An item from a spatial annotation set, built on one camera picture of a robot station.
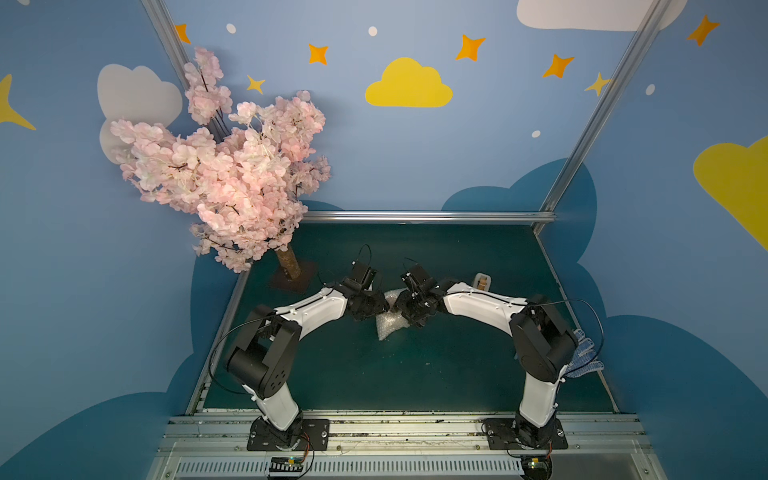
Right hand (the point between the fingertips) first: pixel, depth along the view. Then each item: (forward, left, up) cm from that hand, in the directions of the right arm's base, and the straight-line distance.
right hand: (397, 310), depth 91 cm
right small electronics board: (-37, -37, -9) cm, 53 cm away
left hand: (+2, +4, +1) cm, 4 cm away
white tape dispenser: (+14, -29, -2) cm, 32 cm away
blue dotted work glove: (-10, -56, -7) cm, 58 cm away
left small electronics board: (-40, +26, -7) cm, 49 cm away
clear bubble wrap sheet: (-5, +2, +3) cm, 6 cm away
